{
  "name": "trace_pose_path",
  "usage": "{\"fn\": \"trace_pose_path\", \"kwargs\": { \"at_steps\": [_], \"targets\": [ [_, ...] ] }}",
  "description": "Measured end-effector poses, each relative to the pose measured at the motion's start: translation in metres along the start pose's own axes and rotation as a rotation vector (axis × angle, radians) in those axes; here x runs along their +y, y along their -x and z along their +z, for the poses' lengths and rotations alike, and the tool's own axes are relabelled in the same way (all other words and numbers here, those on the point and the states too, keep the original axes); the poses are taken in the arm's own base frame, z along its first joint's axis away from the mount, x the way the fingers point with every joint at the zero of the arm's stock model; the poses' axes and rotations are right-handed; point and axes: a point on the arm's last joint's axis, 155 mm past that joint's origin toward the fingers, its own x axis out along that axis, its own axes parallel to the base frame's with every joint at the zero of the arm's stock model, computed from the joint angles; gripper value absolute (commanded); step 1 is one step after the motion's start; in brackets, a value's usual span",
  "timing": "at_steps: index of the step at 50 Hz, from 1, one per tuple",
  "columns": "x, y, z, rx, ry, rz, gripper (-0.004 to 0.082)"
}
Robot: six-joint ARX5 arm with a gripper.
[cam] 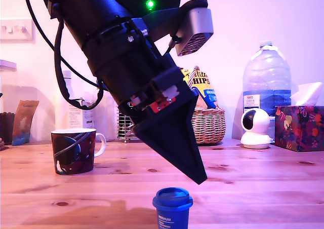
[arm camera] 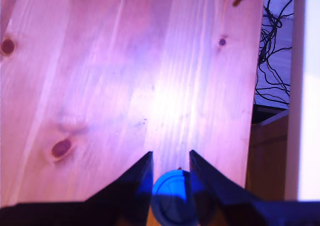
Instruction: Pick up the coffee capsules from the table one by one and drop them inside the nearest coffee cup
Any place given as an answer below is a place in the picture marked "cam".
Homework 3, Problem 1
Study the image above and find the blue coffee capsule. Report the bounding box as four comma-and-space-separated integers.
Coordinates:
152, 187, 194, 229

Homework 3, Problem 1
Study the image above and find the wicker basket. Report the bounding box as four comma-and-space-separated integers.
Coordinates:
188, 65, 226, 145

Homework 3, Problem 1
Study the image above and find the yellow tortilla chips bag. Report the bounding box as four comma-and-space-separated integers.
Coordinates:
178, 67, 218, 110

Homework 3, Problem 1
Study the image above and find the white labelled bottle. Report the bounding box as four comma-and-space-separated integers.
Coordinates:
61, 70, 95, 130

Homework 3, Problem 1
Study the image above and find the planet print mug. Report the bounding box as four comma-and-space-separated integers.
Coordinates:
50, 128, 107, 176

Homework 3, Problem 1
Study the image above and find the large clear water bottle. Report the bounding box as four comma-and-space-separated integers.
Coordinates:
242, 40, 292, 140

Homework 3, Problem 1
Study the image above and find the clear jar with grey lid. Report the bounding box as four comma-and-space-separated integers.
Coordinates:
0, 59, 18, 105

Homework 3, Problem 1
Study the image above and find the brown paper pouch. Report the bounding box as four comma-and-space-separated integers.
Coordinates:
11, 99, 40, 146

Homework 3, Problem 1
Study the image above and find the floral tissue box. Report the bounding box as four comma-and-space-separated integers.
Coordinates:
274, 105, 324, 152

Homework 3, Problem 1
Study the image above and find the dark ridged container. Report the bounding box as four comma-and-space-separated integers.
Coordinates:
0, 111, 13, 145

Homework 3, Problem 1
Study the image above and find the white tissue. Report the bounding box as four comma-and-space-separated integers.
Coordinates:
290, 81, 324, 106

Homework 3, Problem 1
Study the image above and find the wire utensil holder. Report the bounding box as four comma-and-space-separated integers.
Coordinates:
116, 107, 135, 143

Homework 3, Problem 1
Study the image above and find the short black camera cable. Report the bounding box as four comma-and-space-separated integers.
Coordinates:
167, 35, 182, 55

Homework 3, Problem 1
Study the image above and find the thick braided black cable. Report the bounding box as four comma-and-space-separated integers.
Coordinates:
53, 20, 105, 110

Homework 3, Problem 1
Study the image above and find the small white round camera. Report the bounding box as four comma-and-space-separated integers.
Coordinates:
239, 108, 275, 149

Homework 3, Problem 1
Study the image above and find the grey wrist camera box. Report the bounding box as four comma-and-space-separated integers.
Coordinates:
141, 0, 215, 57

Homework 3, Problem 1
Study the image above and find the white wall switch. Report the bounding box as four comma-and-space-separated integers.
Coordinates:
0, 18, 35, 42

